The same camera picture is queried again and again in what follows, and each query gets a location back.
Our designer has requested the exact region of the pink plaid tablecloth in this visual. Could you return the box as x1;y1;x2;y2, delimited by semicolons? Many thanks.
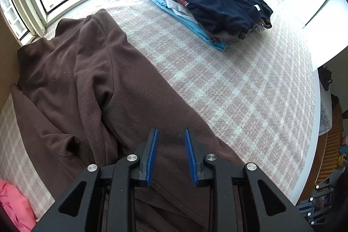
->
0;0;320;222

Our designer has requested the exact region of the white lace cloth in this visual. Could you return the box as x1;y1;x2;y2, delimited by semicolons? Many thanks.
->
318;96;333;137

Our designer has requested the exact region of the light blue folded garment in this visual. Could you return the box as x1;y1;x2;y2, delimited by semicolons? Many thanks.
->
139;0;227;51

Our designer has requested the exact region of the dark figurine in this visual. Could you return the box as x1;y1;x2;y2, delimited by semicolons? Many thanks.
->
318;66;333;91

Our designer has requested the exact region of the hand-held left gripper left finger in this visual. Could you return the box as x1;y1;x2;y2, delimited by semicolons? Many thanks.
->
32;128;159;232

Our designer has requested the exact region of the pink garment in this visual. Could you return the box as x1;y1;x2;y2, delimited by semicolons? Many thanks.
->
0;180;37;232

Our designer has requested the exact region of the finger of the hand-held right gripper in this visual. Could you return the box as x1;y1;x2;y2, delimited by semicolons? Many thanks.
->
298;201;327;225
314;184;336;194

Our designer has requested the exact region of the grey folded garment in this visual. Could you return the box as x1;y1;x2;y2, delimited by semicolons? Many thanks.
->
207;17;272;45

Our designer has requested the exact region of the wooden slatted furniture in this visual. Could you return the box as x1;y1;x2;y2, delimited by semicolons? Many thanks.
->
299;102;348;205

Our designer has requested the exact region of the brown fleece garment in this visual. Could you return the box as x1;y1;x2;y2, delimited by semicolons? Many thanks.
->
10;8;245;232

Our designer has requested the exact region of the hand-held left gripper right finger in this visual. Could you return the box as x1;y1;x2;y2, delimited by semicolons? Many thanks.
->
185;129;314;232

